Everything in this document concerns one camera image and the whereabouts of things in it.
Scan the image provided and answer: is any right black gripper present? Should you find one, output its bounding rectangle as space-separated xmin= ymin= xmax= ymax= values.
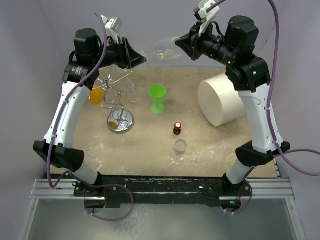
xmin=176 ymin=18 xmax=238 ymax=66

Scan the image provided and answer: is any base right purple cable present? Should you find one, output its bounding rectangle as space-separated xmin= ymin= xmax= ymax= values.
xmin=223 ymin=181 xmax=253 ymax=216

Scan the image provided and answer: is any orange plastic wine glass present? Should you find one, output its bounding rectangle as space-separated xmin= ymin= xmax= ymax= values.
xmin=88 ymin=84 xmax=104 ymax=106

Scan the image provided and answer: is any small red capped bottle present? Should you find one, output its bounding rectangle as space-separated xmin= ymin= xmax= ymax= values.
xmin=173 ymin=122 xmax=182 ymax=135

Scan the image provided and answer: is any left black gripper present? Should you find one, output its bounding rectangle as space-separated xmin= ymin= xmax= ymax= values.
xmin=92 ymin=36 xmax=146 ymax=69

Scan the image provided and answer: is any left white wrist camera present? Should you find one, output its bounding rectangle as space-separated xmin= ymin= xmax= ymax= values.
xmin=100 ymin=15 xmax=123 ymax=44

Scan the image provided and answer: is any base left purple cable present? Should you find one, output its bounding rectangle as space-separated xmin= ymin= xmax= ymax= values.
xmin=83 ymin=183 xmax=135 ymax=222

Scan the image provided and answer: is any clear wine glass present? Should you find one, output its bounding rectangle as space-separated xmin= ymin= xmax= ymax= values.
xmin=169 ymin=139 xmax=188 ymax=168
xmin=116 ymin=67 xmax=140 ymax=103

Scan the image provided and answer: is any clear wine glass front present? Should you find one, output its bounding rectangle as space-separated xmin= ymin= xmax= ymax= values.
xmin=169 ymin=139 xmax=188 ymax=168

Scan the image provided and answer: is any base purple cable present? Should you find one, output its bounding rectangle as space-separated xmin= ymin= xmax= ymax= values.
xmin=83 ymin=183 xmax=135 ymax=222
xmin=223 ymin=181 xmax=253 ymax=216

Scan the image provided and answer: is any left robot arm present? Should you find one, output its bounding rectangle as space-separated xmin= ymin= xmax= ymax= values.
xmin=33 ymin=28 xmax=147 ymax=196

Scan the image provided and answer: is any green plastic wine glass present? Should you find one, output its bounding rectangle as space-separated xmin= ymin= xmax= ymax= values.
xmin=149 ymin=84 xmax=166 ymax=114

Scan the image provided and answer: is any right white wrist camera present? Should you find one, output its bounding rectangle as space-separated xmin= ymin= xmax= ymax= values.
xmin=193 ymin=0 xmax=220 ymax=37

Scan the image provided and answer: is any white cylindrical container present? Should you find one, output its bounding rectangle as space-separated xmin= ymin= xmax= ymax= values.
xmin=197 ymin=73 xmax=247 ymax=127

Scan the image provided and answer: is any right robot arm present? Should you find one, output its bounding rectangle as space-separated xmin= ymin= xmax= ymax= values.
xmin=175 ymin=15 xmax=291 ymax=196

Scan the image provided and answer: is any clear glass with red item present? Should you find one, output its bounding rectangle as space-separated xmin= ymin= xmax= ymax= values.
xmin=138 ymin=36 xmax=183 ymax=61

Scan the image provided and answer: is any silver wire glass rack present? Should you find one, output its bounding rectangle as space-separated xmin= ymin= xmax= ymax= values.
xmin=97 ymin=68 xmax=135 ymax=134

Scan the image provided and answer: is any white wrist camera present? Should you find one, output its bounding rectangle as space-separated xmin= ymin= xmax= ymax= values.
xmin=193 ymin=0 xmax=220 ymax=37
xmin=100 ymin=15 xmax=123 ymax=44

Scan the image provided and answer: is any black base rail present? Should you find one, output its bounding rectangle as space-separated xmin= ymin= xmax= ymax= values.
xmin=72 ymin=175 xmax=253 ymax=209

